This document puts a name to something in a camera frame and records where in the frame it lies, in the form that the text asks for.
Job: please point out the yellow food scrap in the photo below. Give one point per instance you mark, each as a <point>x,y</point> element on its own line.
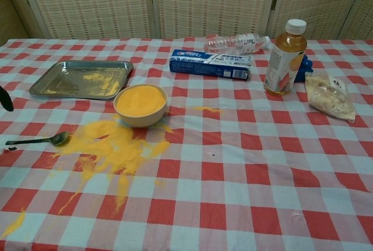
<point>208,109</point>

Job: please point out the beige woven folding screen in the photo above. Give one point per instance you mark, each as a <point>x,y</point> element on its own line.
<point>87,0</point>

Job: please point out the small black debris piece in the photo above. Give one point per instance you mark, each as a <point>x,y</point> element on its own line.
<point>11,148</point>

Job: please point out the rectangular metal tray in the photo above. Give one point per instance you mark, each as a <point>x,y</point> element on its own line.
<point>73,79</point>

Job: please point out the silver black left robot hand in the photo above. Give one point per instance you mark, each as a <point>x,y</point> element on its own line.
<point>6,99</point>

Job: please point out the orange tea bottle white cap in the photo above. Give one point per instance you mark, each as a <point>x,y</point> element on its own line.
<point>284,64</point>

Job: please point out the blue white toothpaste box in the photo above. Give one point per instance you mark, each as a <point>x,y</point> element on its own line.
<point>204,66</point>

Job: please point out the red white checkered tablecloth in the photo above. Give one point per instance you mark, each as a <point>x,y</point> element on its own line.
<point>233,175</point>

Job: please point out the clear plastic water bottle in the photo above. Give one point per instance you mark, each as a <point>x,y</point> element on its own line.
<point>230,44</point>

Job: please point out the clear snack bag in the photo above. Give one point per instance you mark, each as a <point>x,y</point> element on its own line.
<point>329,98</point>

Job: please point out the blue plastic object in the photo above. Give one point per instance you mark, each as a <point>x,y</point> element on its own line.
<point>304,69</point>

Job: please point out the beige round bowl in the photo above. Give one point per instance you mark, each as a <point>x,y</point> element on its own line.
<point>140,120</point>

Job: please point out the dark metal spoon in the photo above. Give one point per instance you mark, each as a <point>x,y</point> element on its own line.
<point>59,139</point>

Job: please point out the yellow powder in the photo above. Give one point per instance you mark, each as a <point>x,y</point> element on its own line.
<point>116,146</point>

